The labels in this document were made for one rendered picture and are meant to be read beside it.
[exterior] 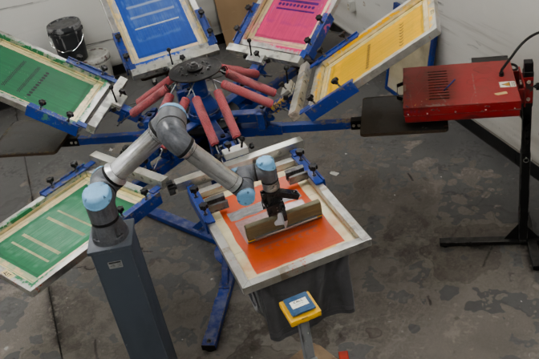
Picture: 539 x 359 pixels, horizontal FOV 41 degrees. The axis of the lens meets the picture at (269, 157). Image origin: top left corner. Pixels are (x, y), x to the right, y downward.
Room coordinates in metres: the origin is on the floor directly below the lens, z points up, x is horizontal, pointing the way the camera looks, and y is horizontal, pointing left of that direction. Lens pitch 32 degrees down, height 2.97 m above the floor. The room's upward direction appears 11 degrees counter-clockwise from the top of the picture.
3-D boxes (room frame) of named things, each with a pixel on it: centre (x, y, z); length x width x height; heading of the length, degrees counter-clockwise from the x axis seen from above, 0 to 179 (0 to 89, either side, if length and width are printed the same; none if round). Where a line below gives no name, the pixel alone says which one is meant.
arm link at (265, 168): (2.56, 0.02, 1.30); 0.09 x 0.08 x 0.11; 89
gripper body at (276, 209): (2.56, 0.02, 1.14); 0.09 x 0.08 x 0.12; 106
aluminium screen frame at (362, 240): (2.66, 0.03, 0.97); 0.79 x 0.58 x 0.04; 16
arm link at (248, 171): (2.54, 0.12, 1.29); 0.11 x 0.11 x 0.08; 89
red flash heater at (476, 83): (3.32, -1.06, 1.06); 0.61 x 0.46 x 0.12; 76
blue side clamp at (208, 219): (2.82, 0.36, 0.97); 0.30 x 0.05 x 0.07; 16
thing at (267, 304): (2.38, -0.05, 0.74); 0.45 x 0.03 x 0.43; 106
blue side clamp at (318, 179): (2.97, -0.17, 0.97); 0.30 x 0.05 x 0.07; 16
